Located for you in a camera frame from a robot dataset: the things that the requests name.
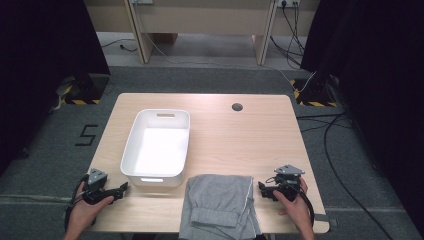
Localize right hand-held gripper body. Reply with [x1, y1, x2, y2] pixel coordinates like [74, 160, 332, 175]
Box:
[266, 163, 306, 202]

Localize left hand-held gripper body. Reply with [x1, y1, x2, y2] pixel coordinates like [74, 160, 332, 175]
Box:
[81, 167, 116, 206]

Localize grey pants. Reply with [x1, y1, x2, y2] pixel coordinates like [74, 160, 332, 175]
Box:
[178, 173, 263, 240]

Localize white plastic basket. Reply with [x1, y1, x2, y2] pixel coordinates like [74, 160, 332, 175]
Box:
[119, 108, 191, 188]

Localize person's right hand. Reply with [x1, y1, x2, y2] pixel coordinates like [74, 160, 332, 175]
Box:
[272, 176, 313, 234]

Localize person's left hand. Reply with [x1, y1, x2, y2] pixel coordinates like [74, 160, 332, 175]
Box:
[67, 181, 115, 234]

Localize black stand base striped tape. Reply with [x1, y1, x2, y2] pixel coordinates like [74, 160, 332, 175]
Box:
[289, 74, 340, 108]
[54, 73, 111, 106]

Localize black curtain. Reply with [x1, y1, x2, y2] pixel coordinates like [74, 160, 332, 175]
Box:
[299, 0, 424, 232]
[0, 0, 111, 175]

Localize light wooden desk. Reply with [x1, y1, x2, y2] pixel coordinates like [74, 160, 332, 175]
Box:
[83, 0, 322, 66]

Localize right hand-held gripper black cable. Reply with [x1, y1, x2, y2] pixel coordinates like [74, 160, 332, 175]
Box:
[298, 183, 316, 228]

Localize long black floor cable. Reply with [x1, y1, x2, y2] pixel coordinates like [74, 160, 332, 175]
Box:
[323, 113, 396, 240]

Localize short black floor cable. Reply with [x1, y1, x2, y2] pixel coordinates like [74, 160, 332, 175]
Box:
[100, 38, 139, 54]

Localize black power cable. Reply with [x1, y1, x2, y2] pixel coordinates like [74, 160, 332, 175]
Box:
[269, 0, 306, 70]

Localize white wall socket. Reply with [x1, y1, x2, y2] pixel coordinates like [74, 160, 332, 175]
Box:
[277, 0, 301, 9]

